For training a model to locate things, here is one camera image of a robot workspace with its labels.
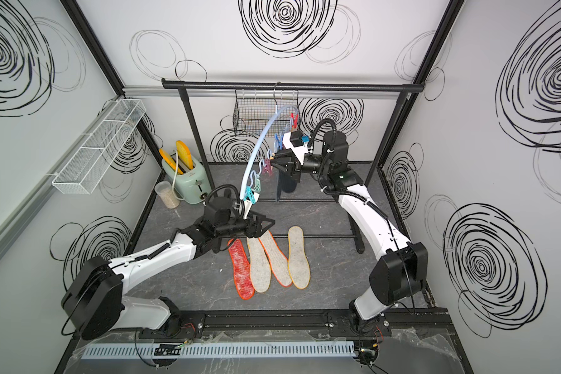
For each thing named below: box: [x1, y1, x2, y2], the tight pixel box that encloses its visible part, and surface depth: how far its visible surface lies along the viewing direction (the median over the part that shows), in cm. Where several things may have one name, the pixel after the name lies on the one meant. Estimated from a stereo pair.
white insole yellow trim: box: [287, 225, 311, 290], surface depth 88 cm
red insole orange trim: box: [227, 238, 255, 300], surface depth 86 cm
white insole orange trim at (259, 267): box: [246, 236, 272, 293], surface depth 86 cm
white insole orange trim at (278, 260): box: [258, 229, 293, 288], surface depth 88 cm
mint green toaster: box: [161, 158, 212, 205], surface depth 98 cm
